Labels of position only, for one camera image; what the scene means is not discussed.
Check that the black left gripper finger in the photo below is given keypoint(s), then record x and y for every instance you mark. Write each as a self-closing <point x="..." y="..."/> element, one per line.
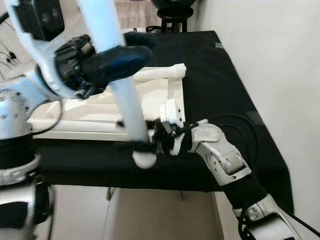
<point x="120" y="62"/>
<point x="142" y="40"/>

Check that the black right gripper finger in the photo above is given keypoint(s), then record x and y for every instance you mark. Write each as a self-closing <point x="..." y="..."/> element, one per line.
<point x="120" y="122"/>
<point x="137" y="146"/>

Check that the white plastic table leg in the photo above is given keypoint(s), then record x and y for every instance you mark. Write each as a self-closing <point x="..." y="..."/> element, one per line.
<point x="107" y="25"/>
<point x="165" y="72"/>
<point x="80" y="126"/>

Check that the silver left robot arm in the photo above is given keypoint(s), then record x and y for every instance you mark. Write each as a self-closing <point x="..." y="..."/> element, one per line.
<point x="12" y="115"/>

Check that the white plastic table top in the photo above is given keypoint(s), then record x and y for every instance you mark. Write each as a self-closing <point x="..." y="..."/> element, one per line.
<point x="100" y="107"/>

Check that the beige table cover cloth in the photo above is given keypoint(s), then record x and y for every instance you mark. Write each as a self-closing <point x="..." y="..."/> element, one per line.
<point x="145" y="15"/>

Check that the black stool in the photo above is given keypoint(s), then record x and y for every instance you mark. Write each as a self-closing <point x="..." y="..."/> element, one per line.
<point x="177" y="20"/>

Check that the grey metal table leg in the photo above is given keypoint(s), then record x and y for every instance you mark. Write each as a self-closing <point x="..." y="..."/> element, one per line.
<point x="181" y="194"/>
<point x="111" y="192"/>

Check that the black tablecloth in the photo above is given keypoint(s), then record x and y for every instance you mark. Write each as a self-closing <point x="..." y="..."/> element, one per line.
<point x="215" y="90"/>

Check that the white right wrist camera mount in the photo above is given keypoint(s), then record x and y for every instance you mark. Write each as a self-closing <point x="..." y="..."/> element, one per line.
<point x="170" y="112"/>

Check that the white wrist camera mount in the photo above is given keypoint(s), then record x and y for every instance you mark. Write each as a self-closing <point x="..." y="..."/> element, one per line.
<point x="170" y="112"/>
<point x="17" y="22"/>

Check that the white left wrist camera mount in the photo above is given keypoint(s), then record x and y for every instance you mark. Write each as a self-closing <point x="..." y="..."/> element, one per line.
<point x="17" y="22"/>

